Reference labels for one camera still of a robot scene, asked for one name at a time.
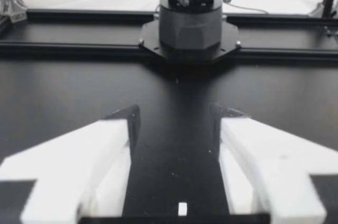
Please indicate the black frame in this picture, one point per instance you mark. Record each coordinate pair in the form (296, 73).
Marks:
(79, 16)

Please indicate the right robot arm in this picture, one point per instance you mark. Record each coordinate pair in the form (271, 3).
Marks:
(190, 31)

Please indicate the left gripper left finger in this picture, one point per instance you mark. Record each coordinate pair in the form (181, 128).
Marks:
(66, 160)

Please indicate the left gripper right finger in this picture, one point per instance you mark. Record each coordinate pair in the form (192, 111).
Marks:
(274, 160)

